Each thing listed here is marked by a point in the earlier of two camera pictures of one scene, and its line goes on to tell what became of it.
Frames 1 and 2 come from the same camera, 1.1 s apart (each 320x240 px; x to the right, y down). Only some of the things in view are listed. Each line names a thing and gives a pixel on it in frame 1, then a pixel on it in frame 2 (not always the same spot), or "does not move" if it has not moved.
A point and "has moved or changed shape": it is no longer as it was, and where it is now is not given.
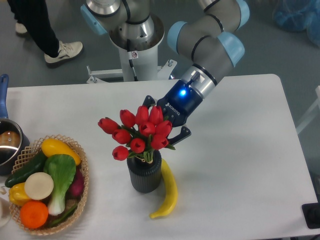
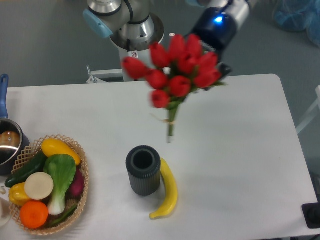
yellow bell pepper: x=17 y=194 does not move
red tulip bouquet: x=143 y=133 has moved or changed shape
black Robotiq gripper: x=180 y=102 -> x=216 y=28
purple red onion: x=75 y=191 does not move
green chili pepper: x=63 y=218 does not move
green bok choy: x=61 y=170 does not move
